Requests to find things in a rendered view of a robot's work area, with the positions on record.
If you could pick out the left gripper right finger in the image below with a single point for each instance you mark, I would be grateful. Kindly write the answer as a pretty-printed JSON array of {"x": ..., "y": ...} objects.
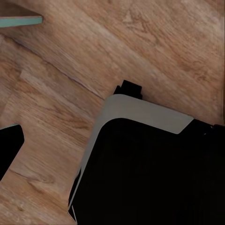
[{"x": 217, "y": 139}]

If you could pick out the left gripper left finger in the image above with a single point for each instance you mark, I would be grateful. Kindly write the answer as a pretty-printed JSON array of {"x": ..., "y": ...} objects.
[{"x": 11, "y": 140}]

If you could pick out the standing mirror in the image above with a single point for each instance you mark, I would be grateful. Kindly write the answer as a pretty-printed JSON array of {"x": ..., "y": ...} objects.
[{"x": 12, "y": 14}]

